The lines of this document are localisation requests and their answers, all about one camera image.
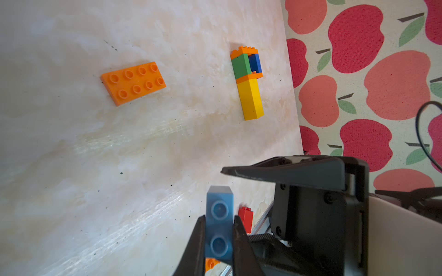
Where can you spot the orange lego plate bottom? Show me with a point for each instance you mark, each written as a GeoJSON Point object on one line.
{"type": "Point", "coordinates": [210, 264]}

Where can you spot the green square lego brick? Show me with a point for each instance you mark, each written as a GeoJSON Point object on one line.
{"type": "Point", "coordinates": [241, 66]}

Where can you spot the orange lego plate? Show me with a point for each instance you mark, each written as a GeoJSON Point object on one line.
{"type": "Point", "coordinates": [243, 50]}
{"type": "Point", "coordinates": [254, 75]}
{"type": "Point", "coordinates": [210, 264]}
{"type": "Point", "coordinates": [130, 84]}

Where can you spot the red lego brick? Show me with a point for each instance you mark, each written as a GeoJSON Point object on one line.
{"type": "Point", "coordinates": [246, 216]}

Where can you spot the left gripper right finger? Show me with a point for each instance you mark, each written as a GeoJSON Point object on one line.
{"type": "Point", "coordinates": [245, 262]}

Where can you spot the dark blue lego brick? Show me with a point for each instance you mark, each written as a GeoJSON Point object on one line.
{"type": "Point", "coordinates": [255, 64]}

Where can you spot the yellow square lego brick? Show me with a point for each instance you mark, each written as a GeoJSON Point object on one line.
{"type": "Point", "coordinates": [249, 94]}

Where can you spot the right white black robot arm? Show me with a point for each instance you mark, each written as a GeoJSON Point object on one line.
{"type": "Point", "coordinates": [324, 222]}

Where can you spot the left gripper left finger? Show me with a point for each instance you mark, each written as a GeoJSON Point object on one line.
{"type": "Point", "coordinates": [193, 261]}

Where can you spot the light blue lego brick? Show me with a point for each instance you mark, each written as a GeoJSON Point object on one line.
{"type": "Point", "coordinates": [219, 224]}

